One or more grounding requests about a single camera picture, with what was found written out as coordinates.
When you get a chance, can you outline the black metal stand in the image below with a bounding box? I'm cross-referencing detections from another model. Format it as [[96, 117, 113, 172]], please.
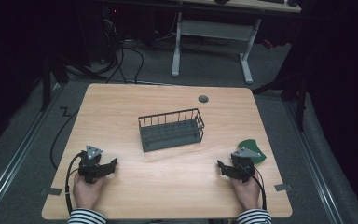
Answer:
[[39, 52, 108, 112], [252, 59, 310, 133]]

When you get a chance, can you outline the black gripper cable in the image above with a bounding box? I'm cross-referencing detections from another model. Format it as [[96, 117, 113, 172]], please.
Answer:
[[236, 163, 268, 211], [64, 151, 85, 216]]

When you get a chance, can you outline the dark grey wire basket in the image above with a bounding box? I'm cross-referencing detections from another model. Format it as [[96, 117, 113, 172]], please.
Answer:
[[137, 107, 206, 153]]

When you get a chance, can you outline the white-legged background desk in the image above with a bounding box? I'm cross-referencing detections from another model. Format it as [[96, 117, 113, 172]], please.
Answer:
[[171, 0, 302, 85]]

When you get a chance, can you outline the green leaf-shaped plate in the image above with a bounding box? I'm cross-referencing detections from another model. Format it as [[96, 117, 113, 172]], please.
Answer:
[[236, 138, 268, 165]]

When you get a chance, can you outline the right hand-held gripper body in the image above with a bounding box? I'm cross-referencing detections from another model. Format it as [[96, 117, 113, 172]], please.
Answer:
[[230, 147, 262, 184]]

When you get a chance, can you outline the person's left hand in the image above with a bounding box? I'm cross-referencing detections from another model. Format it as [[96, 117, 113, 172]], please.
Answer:
[[72, 172, 104, 211]]

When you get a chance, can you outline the black floor cable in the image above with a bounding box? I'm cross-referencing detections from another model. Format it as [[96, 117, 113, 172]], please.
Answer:
[[49, 105, 81, 171]]

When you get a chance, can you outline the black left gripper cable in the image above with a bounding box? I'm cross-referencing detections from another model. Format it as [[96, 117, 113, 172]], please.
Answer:
[[64, 151, 85, 216]]

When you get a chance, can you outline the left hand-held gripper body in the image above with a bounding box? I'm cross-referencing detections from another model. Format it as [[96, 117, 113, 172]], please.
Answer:
[[77, 144, 105, 185]]

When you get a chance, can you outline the dark computer tower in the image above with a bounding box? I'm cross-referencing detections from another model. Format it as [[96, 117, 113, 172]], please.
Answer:
[[77, 5, 124, 64]]

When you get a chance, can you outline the bundle of black cables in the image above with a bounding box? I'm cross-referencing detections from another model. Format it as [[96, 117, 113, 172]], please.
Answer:
[[101, 12, 145, 85]]

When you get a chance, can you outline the person's right hand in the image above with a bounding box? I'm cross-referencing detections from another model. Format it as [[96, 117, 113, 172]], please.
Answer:
[[231, 174, 261, 211]]

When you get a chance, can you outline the metal floor rail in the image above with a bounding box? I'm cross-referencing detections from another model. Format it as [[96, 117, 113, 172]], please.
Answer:
[[282, 101, 345, 224], [0, 83, 63, 222]]

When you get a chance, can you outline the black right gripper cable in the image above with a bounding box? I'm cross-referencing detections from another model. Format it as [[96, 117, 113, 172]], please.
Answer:
[[236, 163, 268, 211]]

